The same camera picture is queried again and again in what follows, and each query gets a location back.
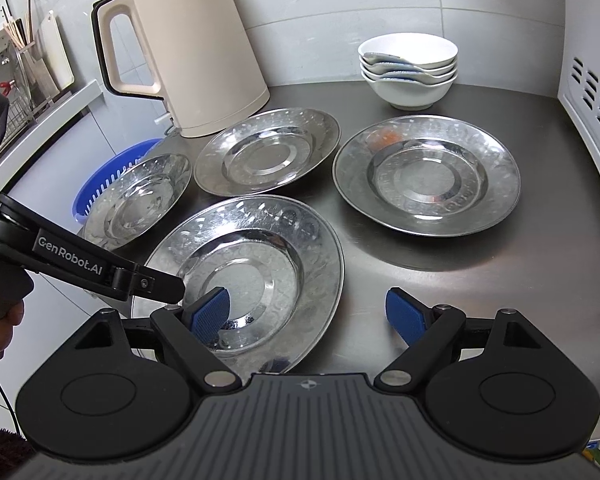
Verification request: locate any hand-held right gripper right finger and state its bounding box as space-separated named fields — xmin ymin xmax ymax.
xmin=375 ymin=287 xmax=541 ymax=388

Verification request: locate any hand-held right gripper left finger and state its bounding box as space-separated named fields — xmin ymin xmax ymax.
xmin=72 ymin=286 xmax=243 ymax=393

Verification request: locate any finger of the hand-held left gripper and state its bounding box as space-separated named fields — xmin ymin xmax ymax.
xmin=115 ymin=266 xmax=187 ymax=307

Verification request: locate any embossed metal plate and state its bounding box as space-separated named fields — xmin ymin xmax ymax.
xmin=194 ymin=107 xmax=342 ymax=197
xmin=82 ymin=152 xmax=193 ymax=251
xmin=131 ymin=196 xmax=345 ymax=375
xmin=332 ymin=115 xmax=522 ymax=237

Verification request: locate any blue plastic basket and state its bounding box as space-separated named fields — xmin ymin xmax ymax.
xmin=72 ymin=138 xmax=166 ymax=226

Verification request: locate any metal utensil holder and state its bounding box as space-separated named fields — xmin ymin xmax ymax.
xmin=14 ymin=42 xmax=47 ymax=107

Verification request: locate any white cutting board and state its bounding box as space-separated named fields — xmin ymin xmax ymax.
xmin=40 ymin=10 xmax=76 ymax=93

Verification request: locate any dark brown fuzzy mat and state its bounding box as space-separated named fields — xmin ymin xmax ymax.
xmin=0 ymin=427 xmax=33 ymax=480

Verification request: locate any beige electric kettle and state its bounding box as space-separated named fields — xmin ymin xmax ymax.
xmin=92 ymin=0 xmax=271 ymax=139

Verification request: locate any bundle of wooden chopsticks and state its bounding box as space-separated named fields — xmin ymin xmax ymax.
xmin=1 ymin=0 xmax=36 ymax=47

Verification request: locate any light grey microwave oven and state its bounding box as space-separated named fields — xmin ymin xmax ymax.
xmin=557 ymin=0 xmax=600 ymax=181

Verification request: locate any wire dish rack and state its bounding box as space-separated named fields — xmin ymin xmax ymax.
xmin=0 ymin=75 xmax=47 ymax=147

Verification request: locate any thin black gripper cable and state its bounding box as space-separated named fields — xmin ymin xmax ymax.
xmin=0 ymin=374 xmax=22 ymax=437

